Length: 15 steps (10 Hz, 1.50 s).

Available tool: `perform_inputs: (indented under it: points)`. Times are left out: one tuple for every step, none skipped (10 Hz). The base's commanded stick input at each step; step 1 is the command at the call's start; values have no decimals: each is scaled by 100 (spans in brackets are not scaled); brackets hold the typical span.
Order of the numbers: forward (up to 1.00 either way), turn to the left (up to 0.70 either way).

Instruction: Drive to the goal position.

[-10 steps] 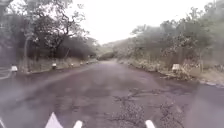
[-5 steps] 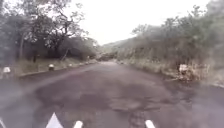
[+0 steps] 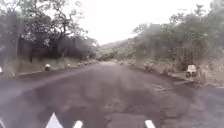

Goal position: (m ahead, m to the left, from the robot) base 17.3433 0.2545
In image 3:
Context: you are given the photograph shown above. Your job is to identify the dark grey asphalt road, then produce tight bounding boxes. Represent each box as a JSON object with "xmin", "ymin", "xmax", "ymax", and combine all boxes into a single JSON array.
[{"xmin": 0, "ymin": 60, "xmax": 224, "ymax": 128}]

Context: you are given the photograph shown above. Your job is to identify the row of roadside marker stones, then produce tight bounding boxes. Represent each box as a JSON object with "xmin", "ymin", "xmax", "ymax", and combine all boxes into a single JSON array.
[{"xmin": 0, "ymin": 59, "xmax": 93, "ymax": 75}]

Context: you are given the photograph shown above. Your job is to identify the robot's own part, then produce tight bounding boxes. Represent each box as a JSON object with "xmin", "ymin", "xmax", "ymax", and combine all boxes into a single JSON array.
[
  {"xmin": 73, "ymin": 120, "xmax": 84, "ymax": 128},
  {"xmin": 144, "ymin": 119, "xmax": 156, "ymax": 128}
]

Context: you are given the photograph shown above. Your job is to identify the row of trees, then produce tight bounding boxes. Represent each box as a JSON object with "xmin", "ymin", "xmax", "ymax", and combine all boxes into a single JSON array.
[{"xmin": 0, "ymin": 0, "xmax": 100, "ymax": 65}]

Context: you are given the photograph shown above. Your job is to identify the bushes and trees on bank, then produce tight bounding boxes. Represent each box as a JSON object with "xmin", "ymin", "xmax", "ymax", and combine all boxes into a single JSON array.
[{"xmin": 96, "ymin": 0, "xmax": 224, "ymax": 73}]

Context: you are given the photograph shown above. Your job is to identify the white roadside marker stone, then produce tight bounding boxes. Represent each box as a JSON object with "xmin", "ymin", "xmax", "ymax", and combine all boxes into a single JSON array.
[{"xmin": 185, "ymin": 64, "xmax": 198, "ymax": 79}]

